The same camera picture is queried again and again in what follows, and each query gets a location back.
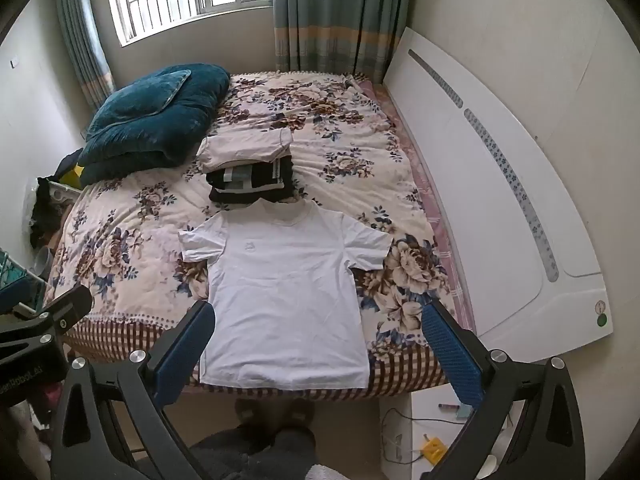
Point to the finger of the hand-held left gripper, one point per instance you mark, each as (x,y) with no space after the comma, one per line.
(14,294)
(55,312)

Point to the floral bed blanket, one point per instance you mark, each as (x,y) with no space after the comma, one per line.
(325,130)

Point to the grey bowl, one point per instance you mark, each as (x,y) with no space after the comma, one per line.
(42,261)

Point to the yellow plug adapter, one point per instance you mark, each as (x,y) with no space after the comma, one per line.
(431,449)

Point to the red pen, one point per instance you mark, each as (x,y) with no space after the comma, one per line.
(447,405)

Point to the black folded garment grey print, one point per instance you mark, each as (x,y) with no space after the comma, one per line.
(250,177)

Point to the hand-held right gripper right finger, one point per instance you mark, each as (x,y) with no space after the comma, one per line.
(450,355)

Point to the narrow teal striped curtain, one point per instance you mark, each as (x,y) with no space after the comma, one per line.
(82,45)

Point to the dark clothes pile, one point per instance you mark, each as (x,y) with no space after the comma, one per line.
(47,210)

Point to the wide teal striped curtain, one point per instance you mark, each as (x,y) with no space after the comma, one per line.
(340,15)

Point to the white nightstand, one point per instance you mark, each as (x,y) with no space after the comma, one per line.
(425,420)

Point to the person's dark trouser legs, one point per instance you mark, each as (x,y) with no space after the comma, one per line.
(260,455)

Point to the white headboard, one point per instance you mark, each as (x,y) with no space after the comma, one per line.
(480,170)

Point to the plain black folded garment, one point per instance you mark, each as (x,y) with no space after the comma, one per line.
(235,197)

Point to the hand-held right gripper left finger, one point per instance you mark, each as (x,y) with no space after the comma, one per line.
(186,350)

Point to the grey slipper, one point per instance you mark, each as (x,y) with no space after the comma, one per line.
(250,410)
(297,410)

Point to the white t-shirt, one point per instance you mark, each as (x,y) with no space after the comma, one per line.
(285,300)

